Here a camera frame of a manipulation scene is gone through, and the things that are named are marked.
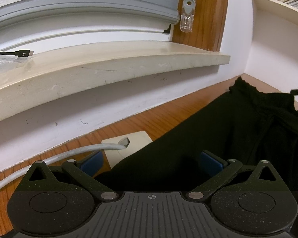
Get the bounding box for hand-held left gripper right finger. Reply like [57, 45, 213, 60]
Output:
[184, 150, 281, 203]

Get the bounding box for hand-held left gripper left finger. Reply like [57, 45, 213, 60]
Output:
[21, 150, 120, 202]

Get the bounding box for black pants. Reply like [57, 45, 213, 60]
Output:
[94, 76, 298, 238]

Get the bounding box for cream window sill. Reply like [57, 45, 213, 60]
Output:
[0, 40, 232, 126]

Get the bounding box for grey window blind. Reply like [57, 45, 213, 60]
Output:
[0, 0, 182, 35]

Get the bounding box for white cable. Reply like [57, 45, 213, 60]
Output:
[0, 142, 128, 197]

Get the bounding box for cream cable cover plate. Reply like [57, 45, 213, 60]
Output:
[101, 130, 154, 169]

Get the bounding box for cream wall shelf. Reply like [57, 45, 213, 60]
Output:
[252, 0, 298, 34]

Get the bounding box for wooden window frame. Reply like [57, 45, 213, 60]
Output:
[169, 0, 230, 53]

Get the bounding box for black cable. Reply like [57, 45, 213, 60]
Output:
[0, 49, 35, 58]

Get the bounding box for clear blind cord pull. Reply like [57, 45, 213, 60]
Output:
[179, 0, 196, 33]

